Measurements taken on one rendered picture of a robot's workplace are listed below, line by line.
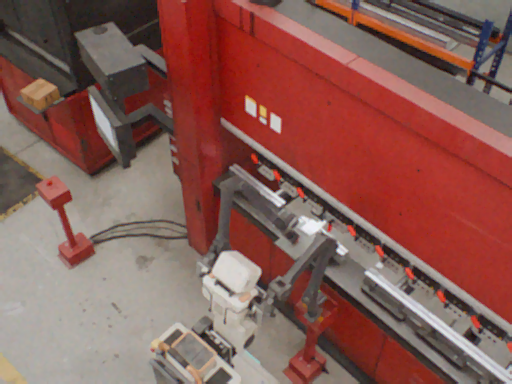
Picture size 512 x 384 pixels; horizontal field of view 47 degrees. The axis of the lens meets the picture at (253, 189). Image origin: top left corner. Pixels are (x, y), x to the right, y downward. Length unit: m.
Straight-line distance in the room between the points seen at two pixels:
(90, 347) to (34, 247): 1.10
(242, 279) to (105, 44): 1.59
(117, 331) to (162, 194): 1.38
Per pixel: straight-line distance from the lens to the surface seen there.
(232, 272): 3.11
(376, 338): 3.77
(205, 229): 4.50
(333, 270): 3.73
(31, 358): 4.65
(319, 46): 2.92
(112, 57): 3.55
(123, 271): 4.88
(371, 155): 3.00
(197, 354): 3.38
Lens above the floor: 3.88
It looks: 47 degrees down
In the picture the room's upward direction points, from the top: straight up
